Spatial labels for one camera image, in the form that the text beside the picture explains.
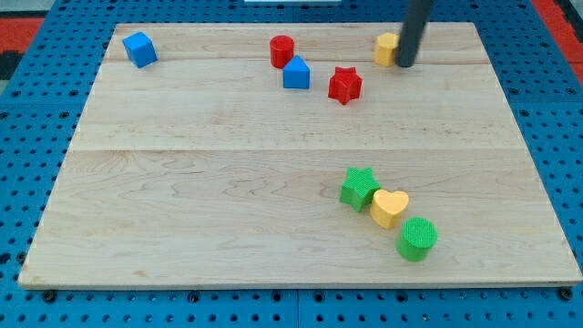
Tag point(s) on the wooden board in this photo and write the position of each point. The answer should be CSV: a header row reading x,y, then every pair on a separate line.
x,y
202,172

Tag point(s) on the green star block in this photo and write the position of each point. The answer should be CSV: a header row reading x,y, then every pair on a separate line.
x,y
358,187

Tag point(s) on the red star block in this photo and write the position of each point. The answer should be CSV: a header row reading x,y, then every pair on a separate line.
x,y
345,85

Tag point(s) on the blue triangle block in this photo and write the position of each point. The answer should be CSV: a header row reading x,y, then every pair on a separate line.
x,y
296,74

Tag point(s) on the yellow heart block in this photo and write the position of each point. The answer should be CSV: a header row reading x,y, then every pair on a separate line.
x,y
387,207

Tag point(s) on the red cylinder block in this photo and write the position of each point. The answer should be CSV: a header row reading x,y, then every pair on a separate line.
x,y
281,50

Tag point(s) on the green cylinder block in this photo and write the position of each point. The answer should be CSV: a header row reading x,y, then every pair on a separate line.
x,y
417,237

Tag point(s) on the yellow hexagon block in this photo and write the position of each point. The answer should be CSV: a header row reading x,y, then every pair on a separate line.
x,y
385,49

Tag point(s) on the blue cube block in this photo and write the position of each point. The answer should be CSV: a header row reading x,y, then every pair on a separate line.
x,y
140,49

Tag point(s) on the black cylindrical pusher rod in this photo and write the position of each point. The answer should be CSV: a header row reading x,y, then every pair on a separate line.
x,y
415,20

